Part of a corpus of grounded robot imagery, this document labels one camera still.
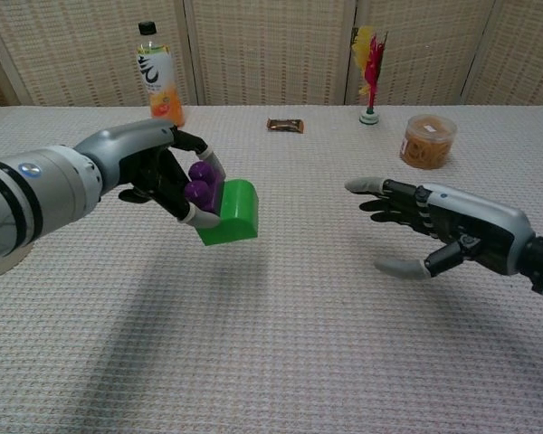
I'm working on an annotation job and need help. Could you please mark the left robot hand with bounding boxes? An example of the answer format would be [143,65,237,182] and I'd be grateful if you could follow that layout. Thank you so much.
[73,118,228,227]

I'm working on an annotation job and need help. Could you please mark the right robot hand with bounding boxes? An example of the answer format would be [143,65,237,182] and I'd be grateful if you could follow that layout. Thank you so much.
[344,176,537,282]

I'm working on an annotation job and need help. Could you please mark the purple toy block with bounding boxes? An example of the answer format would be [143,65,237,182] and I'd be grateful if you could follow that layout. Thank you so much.
[184,161,224,215]

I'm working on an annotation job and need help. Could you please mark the green toy block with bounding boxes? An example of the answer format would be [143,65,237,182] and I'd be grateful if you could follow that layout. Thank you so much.
[195,179,260,247]

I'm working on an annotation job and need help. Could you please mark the orange juice bottle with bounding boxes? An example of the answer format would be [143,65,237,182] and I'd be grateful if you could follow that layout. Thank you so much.
[136,21,186,127]

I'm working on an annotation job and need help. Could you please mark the rubber band plastic jar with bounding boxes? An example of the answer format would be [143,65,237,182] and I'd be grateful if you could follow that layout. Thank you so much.
[398,113,459,171]

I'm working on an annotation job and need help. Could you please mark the brown snack wrapper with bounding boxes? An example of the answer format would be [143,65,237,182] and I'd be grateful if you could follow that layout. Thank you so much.
[265,118,308,136]

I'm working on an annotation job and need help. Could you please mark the woven folding screen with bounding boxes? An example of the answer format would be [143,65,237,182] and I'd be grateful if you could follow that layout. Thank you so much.
[0,0,543,108]

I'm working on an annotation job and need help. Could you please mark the feather shuttlecock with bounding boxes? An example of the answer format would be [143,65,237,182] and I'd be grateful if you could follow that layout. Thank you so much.
[351,25,389,127]

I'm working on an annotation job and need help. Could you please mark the beige ceramic bowl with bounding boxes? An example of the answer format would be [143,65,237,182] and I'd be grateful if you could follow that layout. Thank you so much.
[0,247,28,283]

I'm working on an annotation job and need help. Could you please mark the white woven tablecloth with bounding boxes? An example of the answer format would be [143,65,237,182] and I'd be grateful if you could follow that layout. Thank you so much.
[0,104,543,434]

